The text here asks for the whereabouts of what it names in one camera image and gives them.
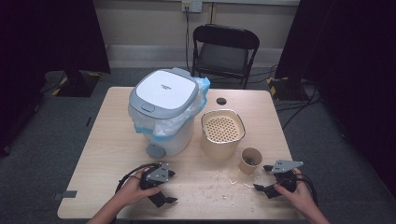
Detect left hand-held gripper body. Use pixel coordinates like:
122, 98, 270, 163
139, 162, 171, 191

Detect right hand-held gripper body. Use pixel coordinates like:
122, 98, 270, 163
271, 159, 304, 191

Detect brown paper cup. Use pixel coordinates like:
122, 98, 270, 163
238, 147, 263, 175

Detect white pedal trash can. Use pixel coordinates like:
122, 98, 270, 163
128, 67, 200, 159

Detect person's right hand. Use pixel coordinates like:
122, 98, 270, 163
273, 169, 313, 216

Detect person's left hand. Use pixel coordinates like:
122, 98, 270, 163
116, 167, 162, 207

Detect scattered spilled scraps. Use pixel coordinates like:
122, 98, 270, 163
199, 169, 266, 207

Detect clear plastic trash bag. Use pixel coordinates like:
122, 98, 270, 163
128, 76, 211, 143

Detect beige strainer bucket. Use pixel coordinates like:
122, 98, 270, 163
200, 108, 247, 161

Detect stand base with striped tape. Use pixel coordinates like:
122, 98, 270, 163
265, 76, 308, 102
50, 70, 103, 98

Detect grey tape strip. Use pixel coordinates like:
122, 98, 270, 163
52, 189, 78, 201

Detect black folding chair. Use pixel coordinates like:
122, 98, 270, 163
191, 23, 261, 90

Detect black curtain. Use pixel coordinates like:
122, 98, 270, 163
275, 0, 396, 190
0, 0, 112, 157

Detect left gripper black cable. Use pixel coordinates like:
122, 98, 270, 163
114, 162, 161, 194

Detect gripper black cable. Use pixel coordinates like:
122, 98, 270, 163
114, 162, 161, 194
294, 173, 319, 207

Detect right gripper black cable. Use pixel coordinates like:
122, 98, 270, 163
294, 173, 319, 207

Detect black floor cables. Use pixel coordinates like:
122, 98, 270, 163
274, 78, 322, 131

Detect black power cable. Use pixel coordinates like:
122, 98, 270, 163
185, 6, 192, 73

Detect white wall socket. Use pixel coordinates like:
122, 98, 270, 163
181, 0, 204, 14

